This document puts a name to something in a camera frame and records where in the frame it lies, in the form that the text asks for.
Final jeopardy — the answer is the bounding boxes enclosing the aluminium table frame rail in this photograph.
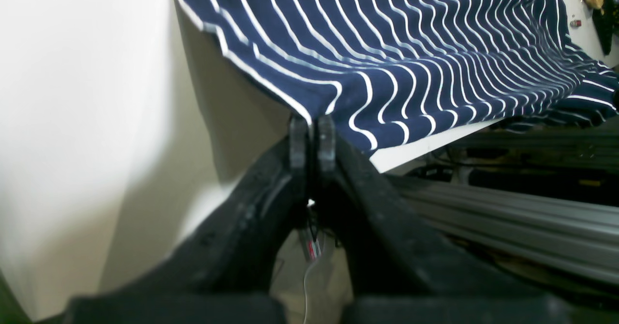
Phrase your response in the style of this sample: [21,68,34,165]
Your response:
[387,176,619,286]

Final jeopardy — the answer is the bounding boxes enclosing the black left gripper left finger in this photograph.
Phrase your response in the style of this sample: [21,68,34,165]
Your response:
[63,118,308,324]

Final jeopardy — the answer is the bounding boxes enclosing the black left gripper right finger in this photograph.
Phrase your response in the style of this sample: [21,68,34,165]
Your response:
[314,116,566,324]

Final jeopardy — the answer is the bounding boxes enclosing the white floor cable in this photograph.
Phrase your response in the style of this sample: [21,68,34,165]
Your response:
[301,259,315,324]

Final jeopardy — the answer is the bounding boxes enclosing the red white name sticker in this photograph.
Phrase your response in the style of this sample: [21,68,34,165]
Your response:
[297,226,323,263]

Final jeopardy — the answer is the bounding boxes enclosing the navy white striped t-shirt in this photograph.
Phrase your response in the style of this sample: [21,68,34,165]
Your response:
[178,0,618,153]

